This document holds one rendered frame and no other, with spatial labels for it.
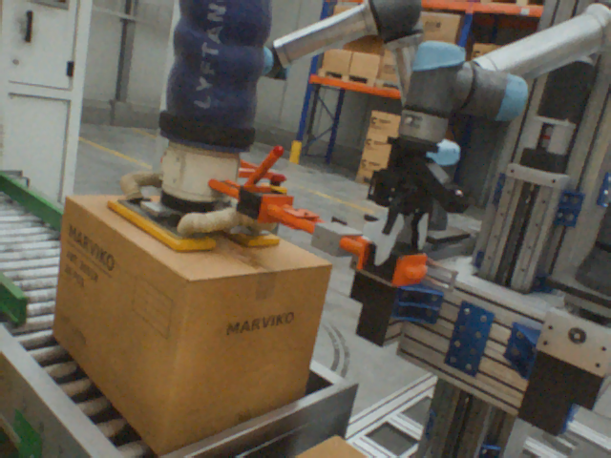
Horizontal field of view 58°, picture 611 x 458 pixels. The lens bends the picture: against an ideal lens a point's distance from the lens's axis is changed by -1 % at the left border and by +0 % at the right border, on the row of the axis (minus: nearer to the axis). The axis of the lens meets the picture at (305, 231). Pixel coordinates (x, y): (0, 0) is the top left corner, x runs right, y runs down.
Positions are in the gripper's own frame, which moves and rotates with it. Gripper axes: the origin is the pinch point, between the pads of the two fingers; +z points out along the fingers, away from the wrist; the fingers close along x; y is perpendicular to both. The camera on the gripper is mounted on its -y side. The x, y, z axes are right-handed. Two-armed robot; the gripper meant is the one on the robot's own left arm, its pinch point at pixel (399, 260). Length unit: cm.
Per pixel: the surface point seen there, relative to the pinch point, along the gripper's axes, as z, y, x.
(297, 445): 59, 25, -16
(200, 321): 22.7, 30.3, 15.8
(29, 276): 55, 135, 11
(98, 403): 54, 55, 22
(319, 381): 50, 35, -31
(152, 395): 42, 37, 20
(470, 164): 35, 425, -800
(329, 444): 54, 17, -18
